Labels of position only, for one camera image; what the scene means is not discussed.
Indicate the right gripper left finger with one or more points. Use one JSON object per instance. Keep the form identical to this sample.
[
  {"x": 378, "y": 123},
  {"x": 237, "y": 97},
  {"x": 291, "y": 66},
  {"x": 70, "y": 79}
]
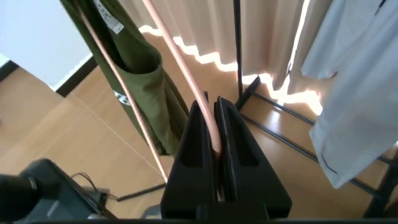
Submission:
[{"x": 189, "y": 186}]

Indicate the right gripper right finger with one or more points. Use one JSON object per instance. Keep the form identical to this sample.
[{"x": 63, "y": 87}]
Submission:
[{"x": 255, "y": 193}]

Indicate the pink clothes hanger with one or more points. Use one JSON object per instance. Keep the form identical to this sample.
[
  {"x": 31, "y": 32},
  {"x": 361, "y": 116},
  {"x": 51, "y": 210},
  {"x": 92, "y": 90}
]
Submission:
[{"x": 199, "y": 93}]

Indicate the green garment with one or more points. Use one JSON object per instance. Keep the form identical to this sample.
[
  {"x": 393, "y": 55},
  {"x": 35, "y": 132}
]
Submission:
[{"x": 146, "y": 77}]

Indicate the pale grey shorts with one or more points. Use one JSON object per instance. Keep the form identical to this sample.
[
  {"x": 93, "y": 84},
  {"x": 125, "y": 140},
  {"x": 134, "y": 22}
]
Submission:
[{"x": 357, "y": 93}]

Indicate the black clothes rack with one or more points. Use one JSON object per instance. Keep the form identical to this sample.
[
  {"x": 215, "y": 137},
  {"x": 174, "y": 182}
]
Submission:
[{"x": 237, "y": 46}]

